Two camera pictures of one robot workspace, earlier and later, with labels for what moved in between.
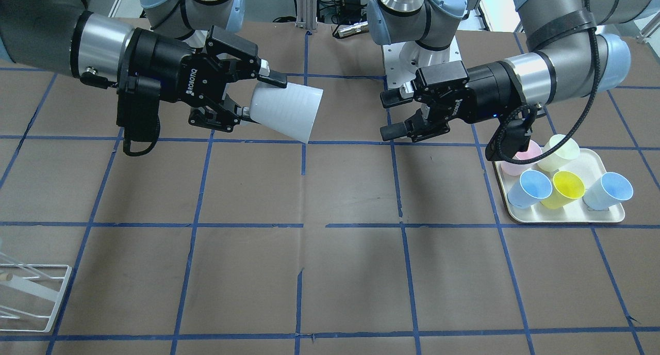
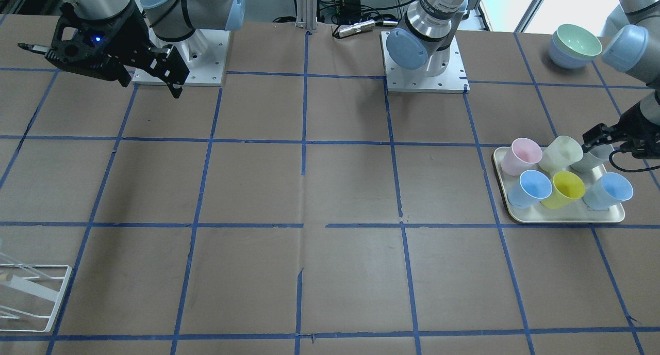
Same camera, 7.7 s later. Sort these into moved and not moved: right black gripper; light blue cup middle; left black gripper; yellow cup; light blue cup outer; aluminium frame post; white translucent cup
Moved: left black gripper; right black gripper; white translucent cup
Not moved: aluminium frame post; light blue cup outer; light blue cup middle; yellow cup
